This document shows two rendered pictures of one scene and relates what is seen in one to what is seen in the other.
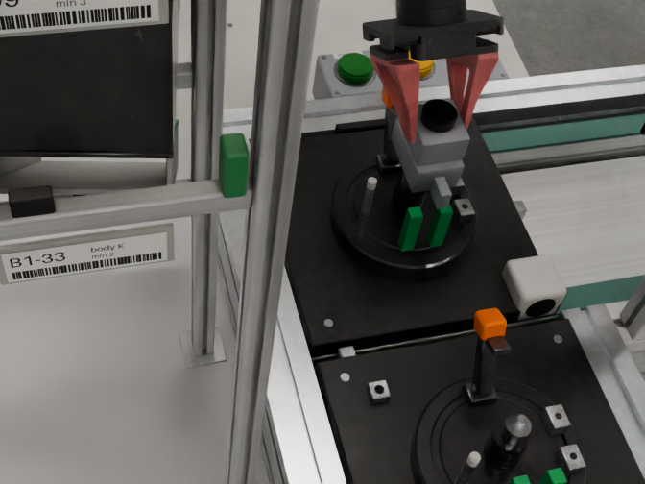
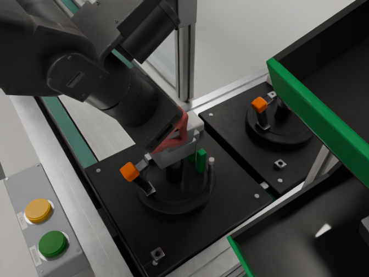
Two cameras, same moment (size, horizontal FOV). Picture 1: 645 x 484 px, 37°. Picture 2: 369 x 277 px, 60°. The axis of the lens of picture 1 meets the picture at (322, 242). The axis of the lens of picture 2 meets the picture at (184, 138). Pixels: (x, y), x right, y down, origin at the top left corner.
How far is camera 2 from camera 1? 0.71 m
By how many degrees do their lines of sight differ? 59
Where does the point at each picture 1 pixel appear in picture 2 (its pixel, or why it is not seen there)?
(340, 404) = (294, 178)
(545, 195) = (110, 145)
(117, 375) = not seen: outside the picture
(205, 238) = not seen: hidden behind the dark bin
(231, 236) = (227, 268)
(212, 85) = (331, 158)
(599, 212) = (113, 125)
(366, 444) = (303, 164)
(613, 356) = (205, 101)
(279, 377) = not seen: hidden behind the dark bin
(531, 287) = (197, 120)
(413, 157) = (187, 144)
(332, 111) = (96, 247)
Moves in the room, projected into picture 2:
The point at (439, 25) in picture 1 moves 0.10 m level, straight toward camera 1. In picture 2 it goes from (155, 90) to (236, 85)
